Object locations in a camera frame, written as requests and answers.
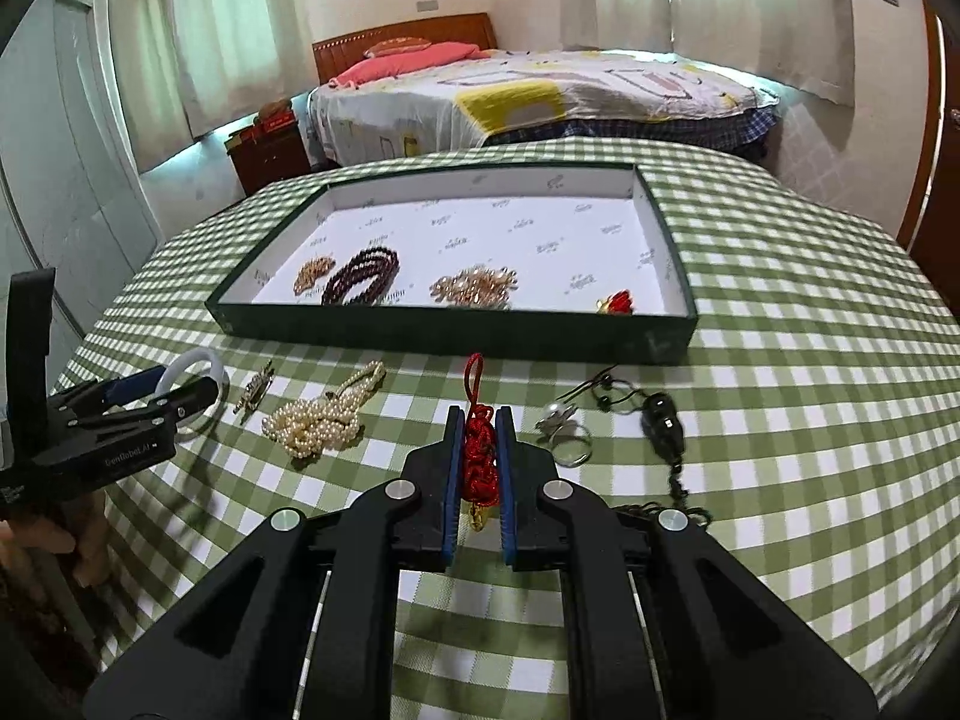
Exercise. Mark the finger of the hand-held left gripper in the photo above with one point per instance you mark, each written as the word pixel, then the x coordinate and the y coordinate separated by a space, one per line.
pixel 127 386
pixel 180 399

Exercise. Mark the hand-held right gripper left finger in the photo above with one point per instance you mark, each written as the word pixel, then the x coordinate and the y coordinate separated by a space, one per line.
pixel 427 495

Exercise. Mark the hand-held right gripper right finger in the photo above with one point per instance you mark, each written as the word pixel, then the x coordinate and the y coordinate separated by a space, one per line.
pixel 529 495

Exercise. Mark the white jade bangle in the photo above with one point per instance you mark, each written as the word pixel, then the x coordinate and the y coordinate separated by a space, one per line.
pixel 191 364

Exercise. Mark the red knot gold ingot charm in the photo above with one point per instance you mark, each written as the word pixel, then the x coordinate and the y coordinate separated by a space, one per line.
pixel 480 450

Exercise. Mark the red knot gold figure charm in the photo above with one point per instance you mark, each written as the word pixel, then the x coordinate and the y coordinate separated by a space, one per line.
pixel 616 304

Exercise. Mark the large pearl rhinestone brooch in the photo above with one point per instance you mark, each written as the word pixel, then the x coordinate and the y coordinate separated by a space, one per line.
pixel 474 287

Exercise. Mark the dark green shallow box tray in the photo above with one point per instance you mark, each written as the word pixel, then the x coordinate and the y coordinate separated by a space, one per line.
pixel 487 240

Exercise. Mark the person's left hand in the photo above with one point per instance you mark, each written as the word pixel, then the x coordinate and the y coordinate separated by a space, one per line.
pixel 71 536

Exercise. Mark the small silver brooch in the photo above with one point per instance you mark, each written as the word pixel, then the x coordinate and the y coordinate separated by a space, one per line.
pixel 255 390

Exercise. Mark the grey wardrobe door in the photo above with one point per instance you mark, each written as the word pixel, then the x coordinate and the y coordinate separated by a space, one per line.
pixel 67 165

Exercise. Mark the dark wooden nightstand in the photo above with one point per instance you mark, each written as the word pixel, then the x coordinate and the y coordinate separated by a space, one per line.
pixel 270 157

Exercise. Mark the red box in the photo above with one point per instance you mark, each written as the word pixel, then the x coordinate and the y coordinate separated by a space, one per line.
pixel 275 124

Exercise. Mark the wooden headboard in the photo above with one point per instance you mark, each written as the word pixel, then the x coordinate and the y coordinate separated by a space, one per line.
pixel 352 52

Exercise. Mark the bed with patterned sheet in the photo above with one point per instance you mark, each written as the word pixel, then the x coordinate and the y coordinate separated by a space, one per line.
pixel 570 97

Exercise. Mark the pink pillow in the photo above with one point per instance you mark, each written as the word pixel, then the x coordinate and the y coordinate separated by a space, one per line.
pixel 405 64

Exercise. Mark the red gold patterned pillow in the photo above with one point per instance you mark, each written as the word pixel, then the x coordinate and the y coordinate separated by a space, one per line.
pixel 397 46

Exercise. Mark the brown wooden door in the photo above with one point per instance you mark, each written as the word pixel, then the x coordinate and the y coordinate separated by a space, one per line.
pixel 934 165

